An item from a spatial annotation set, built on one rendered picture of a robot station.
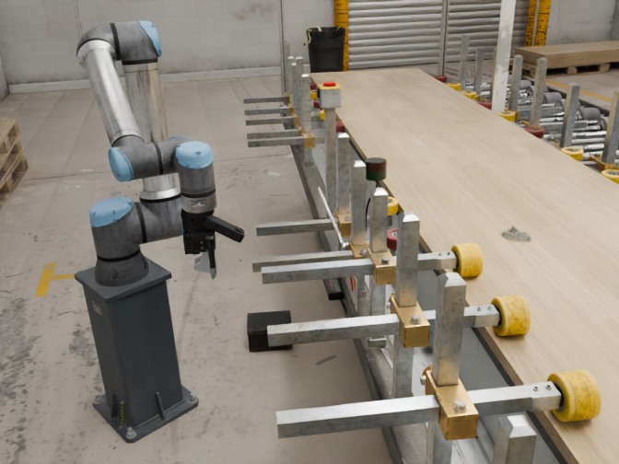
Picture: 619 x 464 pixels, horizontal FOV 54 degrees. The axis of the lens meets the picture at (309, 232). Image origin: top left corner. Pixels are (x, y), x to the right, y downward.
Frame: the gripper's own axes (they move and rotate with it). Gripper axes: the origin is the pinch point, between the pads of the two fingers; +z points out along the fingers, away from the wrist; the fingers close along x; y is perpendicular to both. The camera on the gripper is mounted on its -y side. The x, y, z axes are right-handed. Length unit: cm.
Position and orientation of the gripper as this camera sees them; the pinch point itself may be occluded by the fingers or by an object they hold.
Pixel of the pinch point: (215, 274)
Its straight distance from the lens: 170.1
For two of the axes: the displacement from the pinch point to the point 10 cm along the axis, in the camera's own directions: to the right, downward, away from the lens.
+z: 0.3, 9.1, 4.2
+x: 1.4, 4.1, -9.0
